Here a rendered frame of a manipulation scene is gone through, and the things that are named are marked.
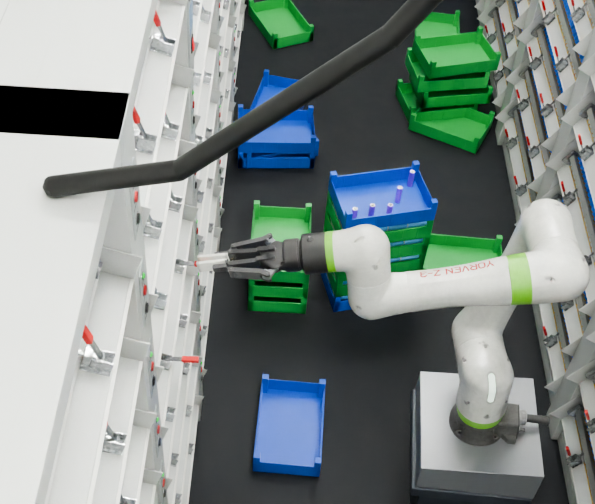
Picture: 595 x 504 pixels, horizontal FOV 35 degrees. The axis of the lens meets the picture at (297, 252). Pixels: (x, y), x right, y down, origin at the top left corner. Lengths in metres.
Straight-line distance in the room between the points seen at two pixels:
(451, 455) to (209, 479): 0.76
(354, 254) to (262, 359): 1.14
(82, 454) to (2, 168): 0.36
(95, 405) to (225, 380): 1.85
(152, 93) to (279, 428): 1.55
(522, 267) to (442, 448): 0.64
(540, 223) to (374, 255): 0.42
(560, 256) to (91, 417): 1.24
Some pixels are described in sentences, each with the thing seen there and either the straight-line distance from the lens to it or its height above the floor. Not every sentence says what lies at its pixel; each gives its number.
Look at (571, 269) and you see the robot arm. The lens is 2.14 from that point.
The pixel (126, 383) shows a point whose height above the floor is 1.30.
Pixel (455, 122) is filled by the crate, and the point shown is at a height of 0.00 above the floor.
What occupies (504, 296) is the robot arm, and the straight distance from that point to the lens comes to 2.13.
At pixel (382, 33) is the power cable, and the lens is 0.93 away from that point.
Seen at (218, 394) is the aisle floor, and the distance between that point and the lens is 3.03.
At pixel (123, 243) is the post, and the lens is 1.31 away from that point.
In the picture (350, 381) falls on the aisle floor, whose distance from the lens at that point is 3.08.
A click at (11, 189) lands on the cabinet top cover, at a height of 1.75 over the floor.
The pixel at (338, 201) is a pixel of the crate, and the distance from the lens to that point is 2.97.
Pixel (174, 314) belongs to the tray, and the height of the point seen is 0.90.
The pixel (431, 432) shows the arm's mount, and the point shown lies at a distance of 2.57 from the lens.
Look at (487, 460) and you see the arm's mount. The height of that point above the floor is 0.39.
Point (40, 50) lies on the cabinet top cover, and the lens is 1.34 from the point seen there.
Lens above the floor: 2.52
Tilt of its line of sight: 47 degrees down
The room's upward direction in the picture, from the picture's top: 5 degrees clockwise
